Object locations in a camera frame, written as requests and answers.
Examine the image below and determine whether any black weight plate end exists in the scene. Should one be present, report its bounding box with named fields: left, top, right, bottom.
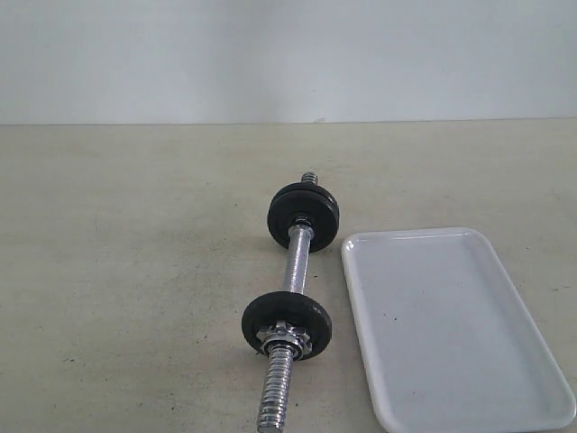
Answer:
left=267, top=210, right=339, bottom=253

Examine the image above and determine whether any black weight plate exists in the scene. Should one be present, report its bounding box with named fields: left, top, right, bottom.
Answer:
left=242, top=291, right=333, bottom=360
left=268, top=181, right=340, bottom=226

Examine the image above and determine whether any chrome dumbbell bar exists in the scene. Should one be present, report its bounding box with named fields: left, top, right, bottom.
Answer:
left=255, top=170, right=322, bottom=433

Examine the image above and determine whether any white plastic tray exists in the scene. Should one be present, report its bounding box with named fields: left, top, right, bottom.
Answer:
left=342, top=227, right=576, bottom=432

